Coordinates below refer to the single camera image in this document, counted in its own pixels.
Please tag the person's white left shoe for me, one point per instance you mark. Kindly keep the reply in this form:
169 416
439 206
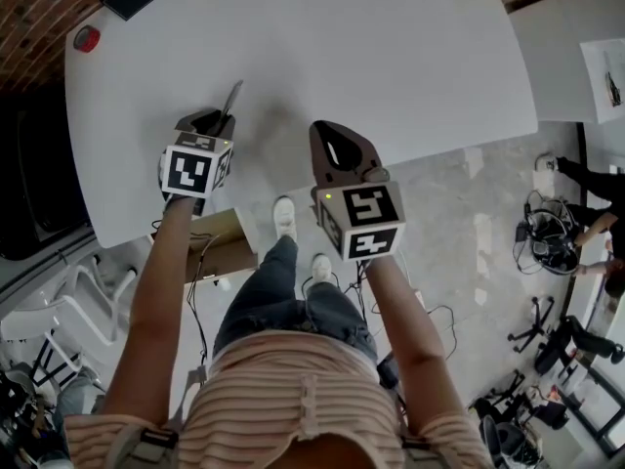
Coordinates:
285 218

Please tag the white side table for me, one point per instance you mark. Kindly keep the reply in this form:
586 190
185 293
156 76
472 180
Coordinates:
552 66

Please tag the white printed paper sheet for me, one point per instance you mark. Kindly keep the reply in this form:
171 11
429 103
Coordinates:
603 81

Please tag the person's white shoe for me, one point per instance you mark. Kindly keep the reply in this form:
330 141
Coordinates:
320 267
285 218

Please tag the person's left forearm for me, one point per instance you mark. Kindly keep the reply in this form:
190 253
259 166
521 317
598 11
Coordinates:
151 301

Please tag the white desk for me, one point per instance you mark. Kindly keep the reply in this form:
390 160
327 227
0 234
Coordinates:
371 56

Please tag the black office chair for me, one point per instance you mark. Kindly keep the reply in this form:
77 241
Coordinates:
561 340

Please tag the wooden drawer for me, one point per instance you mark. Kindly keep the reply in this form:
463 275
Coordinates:
224 252

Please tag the person's striped pink shirt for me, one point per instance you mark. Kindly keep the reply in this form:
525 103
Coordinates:
293 398

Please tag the white chair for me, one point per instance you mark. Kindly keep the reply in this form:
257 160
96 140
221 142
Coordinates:
73 306

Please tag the red tape roll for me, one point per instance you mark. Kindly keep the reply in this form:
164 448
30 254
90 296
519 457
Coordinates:
87 39

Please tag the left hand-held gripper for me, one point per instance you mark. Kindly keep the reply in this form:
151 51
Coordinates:
188 171

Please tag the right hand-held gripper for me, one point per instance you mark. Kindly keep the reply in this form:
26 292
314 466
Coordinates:
366 213

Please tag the person's right forearm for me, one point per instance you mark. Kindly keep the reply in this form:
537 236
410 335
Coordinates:
410 340

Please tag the black cabinet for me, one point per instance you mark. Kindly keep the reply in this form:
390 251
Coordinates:
39 179

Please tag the person's white right shoe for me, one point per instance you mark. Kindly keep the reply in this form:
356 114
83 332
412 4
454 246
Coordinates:
320 267

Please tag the person's blue jeans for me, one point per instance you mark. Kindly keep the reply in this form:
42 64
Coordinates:
268 296

